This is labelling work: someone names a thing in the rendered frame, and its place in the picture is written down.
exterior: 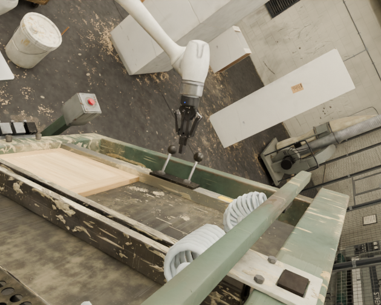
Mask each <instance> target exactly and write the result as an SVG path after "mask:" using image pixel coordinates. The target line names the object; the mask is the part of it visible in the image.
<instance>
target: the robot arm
mask: <svg viewBox="0 0 381 305"><path fill-rule="evenodd" d="M115 1H116V2H118V3H119V4H120V5H121V6H122V7H123V8H124V9H125V10H126V11H127V12H128V13H129V14H130V15H131V16H132V17H133V18H134V19H135V20H136V21H137V22H138V23H139V24H140V26H141V27H142V28H143V29H144V30H145V31H146V32H147V33H148V34H149V35H150V36H151V38H153V40H154V41H156V43H157V44H158V45H159V46H160V47H161V48H162V49H163V50H164V51H165V53H166V54H167V55H168V56H169V58H170V60H171V65H172V67H173V68H174V69H175V71H176V72H177V73H178V74H179V75H180V76H181V77H182V81H181V89H180V93H181V94H183V95H181V101H180V104H181V105H180V107H179V110H176V111H174V115H175V130H176V134H178V135H179V136H180V138H179V144H180V147H179V152H178V153H180V154H184V153H185V152H186V146H188V142H189V138H190V137H194V135H195V132H196V130H197V127H198V124H199V122H200V120H201V119H202V118H203V117H202V116H201V115H199V114H198V106H199V101H200V98H198V97H201V96H202V93H203V87H204V84H203V83H204V81H205V78H206V76H207V72H208V69H209V62H210V49H209V44H207V43H206V42H204V41H201V40H192V41H189V43H188V45H187V47H181V46H179V45H177V44H176V43H175V42H174V41H173V40H172V39H171V38H170V37H169V36H168V35H167V34H166V33H165V32H164V30H163V29H162V28H161V27H160V26H159V24H158V23H157V21H156V20H155V19H154V18H153V17H152V15H151V14H150V12H148V10H147V9H146V7H145V6H144V5H143V4H142V3H141V2H140V0H115ZM17 4H18V0H0V15H2V14H4V13H6V12H8V11H9V10H11V9H13V8H15V7H16V6H17ZM180 114H181V118H180ZM195 116H196V117H195ZM194 117H195V120H194V123H193V125H192V122H193V119H194ZM191 127H192V128H191Z"/></svg>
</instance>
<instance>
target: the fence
mask: <svg viewBox="0 0 381 305"><path fill-rule="evenodd" d="M61 148H62V149H65V150H67V151H70V152H72V153H76V154H78V155H81V156H84V157H87V158H89V159H92V160H95V161H97V162H100V163H103V164H106V165H109V166H112V167H114V168H117V169H120V170H122V171H125V172H128V173H130V174H134V175H136V176H139V181H140V182H143V183H145V184H148V185H151V186H154V187H156V188H159V189H162V190H164V191H167V192H170V193H172V194H175V195H178V196H180V197H183V198H186V199H188V200H191V201H193V202H196V203H199V204H201V205H204V206H207V207H210V208H212V209H215V210H217V211H220V212H223V213H225V211H226V209H227V207H228V206H229V204H230V203H233V201H232V202H228V201H225V200H222V199H220V198H218V197H219V196H223V197H226V196H224V195H221V194H218V193H216V192H212V191H209V190H206V189H203V188H197V189H194V190H192V189H189V188H185V187H184V186H180V185H177V184H175V183H172V182H169V181H166V180H163V179H160V178H158V177H154V176H153V175H149V172H152V171H151V170H148V169H145V168H142V167H139V166H136V165H133V164H131V163H128V162H124V161H122V160H119V159H115V158H113V157H110V156H107V155H104V154H101V153H99V152H95V151H92V150H90V149H87V148H84V147H81V146H78V145H75V144H72V143H61ZM226 198H229V199H232V200H234V199H233V198H230V197H226Z"/></svg>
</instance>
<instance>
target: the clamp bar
mask: <svg viewBox="0 0 381 305"><path fill-rule="evenodd" d="M0 193H1V194H2V195H4V196H6V197H8V198H10V199H12V200H13V201H15V202H16V203H19V204H20V205H22V206H24V207H26V208H27V209H29V210H31V211H33V212H34V213H36V214H38V215H40V216H41V217H43V218H45V219H47V220H48V221H50V222H52V223H54V224H56V225H58V226H59V227H61V228H62V229H64V230H66V231H68V232H70V233H71V234H73V235H75V236H77V237H79V238H80V239H82V240H84V241H85V242H87V243H89V244H91V245H93V246H94V247H96V248H98V249H100V250H101V251H103V252H105V253H107V254H108V255H110V256H112V257H114V258H116V259H117V260H119V261H121V262H122V263H125V264H126V265H128V266H130V267H131V268H133V269H135V270H137V271H139V272H140V273H142V274H144V275H146V276H147V277H149V278H151V279H153V280H154V281H156V282H158V283H160V284H162V285H164V284H166V283H167V280H166V278H165V276H164V258H165V256H166V254H167V252H168V250H169V249H170V247H171V246H173V245H174V244H175V243H176V242H178V240H176V239H174V238H172V237H170V236H168V235H166V234H163V233H161V232H159V231H156V230H155V229H152V228H150V227H148V226H146V225H144V224H142V223H139V222H137V221H135V220H133V219H131V218H129V217H126V216H124V215H122V214H120V213H118V212H116V211H113V210H112V209H109V208H107V207H105V206H102V205H100V204H98V203H96V202H94V201H92V200H90V199H88V198H85V197H83V196H81V195H79V194H76V193H75V192H73V191H70V190H68V189H66V188H63V187H61V186H59V185H57V184H55V183H53V182H51V181H49V180H46V179H44V178H42V177H39V176H38V175H36V174H33V173H31V172H29V171H27V170H25V169H22V168H20V167H18V166H16V165H14V164H12V163H10V162H7V161H5V160H3V159H0ZM251 196H252V197H251ZM256 196H257V197H258V199H257V197H256ZM262 199H263V200H262ZM266 200H267V197H266V195H265V194H264V193H262V192H261V193H259V192H256V191H255V192H254V193H251V192H250V193H248V194H244V195H243V196H239V197H238V198H237V199H234V200H233V203H230V204H229V211H230V213H231V216H230V222H231V224H232V226H233V227H234V226H236V225H237V224H238V222H237V218H238V216H240V217H243V215H244V216H245V217H246V216H248V215H249V214H250V213H251V212H252V211H254V210H255V209H256V208H257V207H258V206H259V205H261V204H262V203H263V201H264V202H265V201H266ZM241 202H242V206H243V207H242V206H241ZM236 203H237V206H238V208H237V207H236ZM246 203H247V205H246ZM231 206H233V209H231ZM247 206H248V208H247ZM252 206H253V207H252ZM253 209H254V210H253ZM233 210H234V211H233ZM235 212H236V213H235ZM285 269H286V270H289V271H291V272H294V273H296V274H298V275H301V276H303V277H305V278H308V279H309V281H308V284H309V285H308V288H307V291H306V294H305V297H304V298H302V297H300V296H298V295H295V294H293V293H291V292H289V291H287V290H285V289H283V288H280V287H278V286H276V284H277V282H278V281H279V279H280V277H281V275H282V273H283V272H284V270H285ZM322 282H323V279H321V278H318V277H315V276H314V275H312V274H309V273H307V272H304V271H302V270H300V269H297V268H295V267H293V266H290V265H288V264H285V263H282V262H280V261H278V260H277V258H275V257H274V256H269V257H268V256H266V255H263V254H260V253H259V252H256V251H253V250H251V249H249V250H248V251H247V252H246V253H245V254H244V255H243V257H242V258H241V259H240V260H239V261H238V262H237V264H236V265H234V267H233V268H232V269H231V270H230V271H229V272H228V273H227V275H226V276H225V277H224V278H223V279H222V280H221V281H220V282H219V283H218V284H217V286H216V287H215V288H214V289H213V290H212V291H211V293H210V294H209V295H208V296H207V297H206V298H205V299H204V300H203V301H202V303H201V304H200V305H244V303H245V302H246V300H247V299H248V297H249V294H250V288H251V287H253V288H255V289H257V290H259V291H261V292H263V293H265V294H267V295H269V296H270V297H273V298H275V299H277V300H279V301H281V302H283V303H285V304H287V305H316V303H317V300H318V296H319V292H320V290H321V286H322Z"/></svg>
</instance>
